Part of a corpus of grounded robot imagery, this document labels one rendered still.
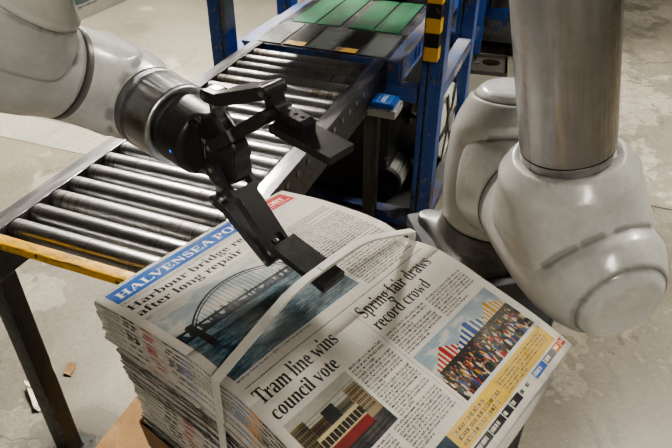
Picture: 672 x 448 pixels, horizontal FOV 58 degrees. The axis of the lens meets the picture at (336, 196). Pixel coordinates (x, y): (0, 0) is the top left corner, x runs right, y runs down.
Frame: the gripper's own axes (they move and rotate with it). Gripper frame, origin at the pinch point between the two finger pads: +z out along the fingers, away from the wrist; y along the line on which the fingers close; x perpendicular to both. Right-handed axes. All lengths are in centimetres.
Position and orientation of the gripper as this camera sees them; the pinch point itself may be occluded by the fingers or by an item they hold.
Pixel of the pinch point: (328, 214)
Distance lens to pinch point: 53.3
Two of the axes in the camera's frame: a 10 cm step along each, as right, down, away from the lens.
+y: -0.5, 7.9, 6.1
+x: -6.6, 4.3, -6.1
